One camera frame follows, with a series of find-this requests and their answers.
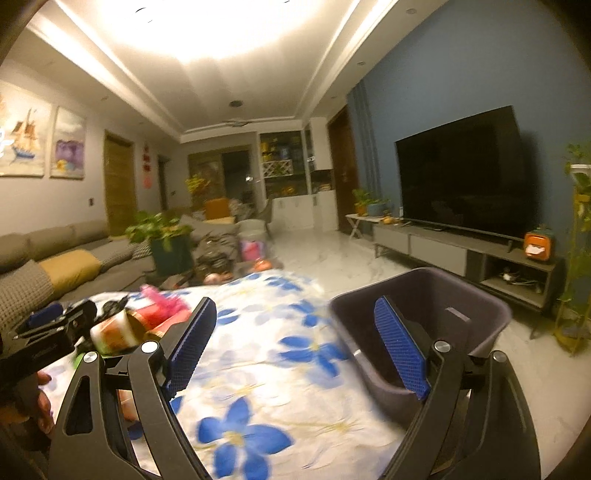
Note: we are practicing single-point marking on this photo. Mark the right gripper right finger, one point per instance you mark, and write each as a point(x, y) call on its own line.
point(474, 422)

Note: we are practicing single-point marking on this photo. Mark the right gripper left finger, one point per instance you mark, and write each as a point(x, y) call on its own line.
point(91, 440)

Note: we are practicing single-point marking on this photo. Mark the orange white paper cup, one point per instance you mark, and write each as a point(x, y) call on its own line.
point(118, 333)

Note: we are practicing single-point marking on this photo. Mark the pink plastic bag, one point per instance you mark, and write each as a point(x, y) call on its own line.
point(167, 303)

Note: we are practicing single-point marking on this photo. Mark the black plastic bag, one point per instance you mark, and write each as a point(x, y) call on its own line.
point(112, 307)

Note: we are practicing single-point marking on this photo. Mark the red paper cup gold inside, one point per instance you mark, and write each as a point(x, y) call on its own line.
point(156, 320)

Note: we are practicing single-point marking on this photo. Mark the dark grey trash bin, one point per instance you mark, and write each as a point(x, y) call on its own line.
point(447, 307)

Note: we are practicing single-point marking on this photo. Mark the left hand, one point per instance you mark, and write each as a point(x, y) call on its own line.
point(20, 405)

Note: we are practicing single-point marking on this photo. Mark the houndstooth cushion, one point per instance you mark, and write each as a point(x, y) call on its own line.
point(113, 254)
point(23, 292)

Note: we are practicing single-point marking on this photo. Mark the yellow cushion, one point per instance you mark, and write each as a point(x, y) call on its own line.
point(70, 270)

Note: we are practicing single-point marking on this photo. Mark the grey sectional sofa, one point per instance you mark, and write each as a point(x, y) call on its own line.
point(19, 248)

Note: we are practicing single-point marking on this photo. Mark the potted green plant dark pot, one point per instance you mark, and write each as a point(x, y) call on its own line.
point(168, 240)

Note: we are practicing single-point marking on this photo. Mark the grey tv cabinet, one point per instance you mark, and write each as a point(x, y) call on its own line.
point(498, 266)

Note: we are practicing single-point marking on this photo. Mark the gold plant stand with vines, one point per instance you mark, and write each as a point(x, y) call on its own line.
point(572, 322)

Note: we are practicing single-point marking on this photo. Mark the purple abstract painting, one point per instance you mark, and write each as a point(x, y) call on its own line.
point(68, 145)

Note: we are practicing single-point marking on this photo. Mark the floral white blue tablecloth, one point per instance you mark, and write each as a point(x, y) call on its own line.
point(275, 395)

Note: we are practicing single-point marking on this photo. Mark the orange tissue box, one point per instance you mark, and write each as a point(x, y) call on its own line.
point(539, 244)

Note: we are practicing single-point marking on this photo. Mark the orange chair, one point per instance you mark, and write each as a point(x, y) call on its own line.
point(217, 208)

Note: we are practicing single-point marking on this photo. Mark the sailboat painting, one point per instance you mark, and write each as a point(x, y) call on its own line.
point(25, 122)

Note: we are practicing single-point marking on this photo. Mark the potted plant blue pot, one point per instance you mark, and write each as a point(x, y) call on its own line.
point(378, 208)

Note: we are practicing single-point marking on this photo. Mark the small white side table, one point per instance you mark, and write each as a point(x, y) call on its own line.
point(355, 220)

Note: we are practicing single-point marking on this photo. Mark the large black television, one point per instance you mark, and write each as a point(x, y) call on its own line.
point(471, 174)

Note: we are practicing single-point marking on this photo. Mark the potted plant orange pot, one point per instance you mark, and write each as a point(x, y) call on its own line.
point(362, 201)

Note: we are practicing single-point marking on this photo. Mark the white display cabinet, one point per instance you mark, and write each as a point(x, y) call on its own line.
point(295, 161)

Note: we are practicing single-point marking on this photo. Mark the dark wooden door right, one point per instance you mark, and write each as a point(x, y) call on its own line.
point(344, 165)

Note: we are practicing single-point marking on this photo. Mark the wooden door left wall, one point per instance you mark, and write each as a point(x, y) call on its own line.
point(119, 183)

